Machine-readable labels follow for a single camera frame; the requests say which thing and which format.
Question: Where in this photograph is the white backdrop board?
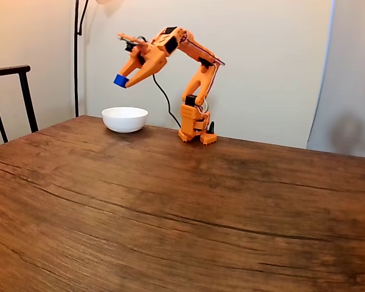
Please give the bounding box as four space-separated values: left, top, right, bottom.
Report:
85 0 334 150

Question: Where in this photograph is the black floor lamp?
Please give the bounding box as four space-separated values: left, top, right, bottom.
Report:
74 0 124 118

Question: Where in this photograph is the black cable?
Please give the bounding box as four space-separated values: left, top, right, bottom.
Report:
151 72 183 129

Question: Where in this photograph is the blue cube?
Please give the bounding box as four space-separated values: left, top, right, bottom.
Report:
113 73 130 90

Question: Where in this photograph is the black chair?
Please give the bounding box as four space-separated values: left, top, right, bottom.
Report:
0 64 40 144

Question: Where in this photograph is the white bowl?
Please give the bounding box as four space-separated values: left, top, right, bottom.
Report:
101 106 149 134

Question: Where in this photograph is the gripper camera on orange mount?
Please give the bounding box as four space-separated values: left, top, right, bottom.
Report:
117 32 148 53

